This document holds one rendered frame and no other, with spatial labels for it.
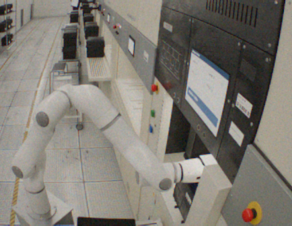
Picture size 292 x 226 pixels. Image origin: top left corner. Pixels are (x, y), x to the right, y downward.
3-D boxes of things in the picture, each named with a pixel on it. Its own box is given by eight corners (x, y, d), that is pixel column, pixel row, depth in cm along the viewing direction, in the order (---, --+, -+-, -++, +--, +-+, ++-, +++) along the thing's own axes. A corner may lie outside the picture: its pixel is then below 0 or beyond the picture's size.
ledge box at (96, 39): (85, 52, 386) (86, 35, 373) (103, 52, 392) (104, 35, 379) (85, 58, 360) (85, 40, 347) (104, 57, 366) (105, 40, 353)
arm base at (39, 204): (20, 207, 128) (12, 185, 120) (41, 192, 143) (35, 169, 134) (41, 225, 121) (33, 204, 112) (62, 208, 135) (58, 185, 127)
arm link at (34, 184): (20, 189, 119) (10, 153, 108) (36, 169, 135) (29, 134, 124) (38, 196, 117) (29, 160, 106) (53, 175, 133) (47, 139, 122)
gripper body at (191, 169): (170, 171, 107) (196, 167, 110) (178, 187, 99) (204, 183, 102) (173, 157, 104) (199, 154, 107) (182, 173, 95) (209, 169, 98)
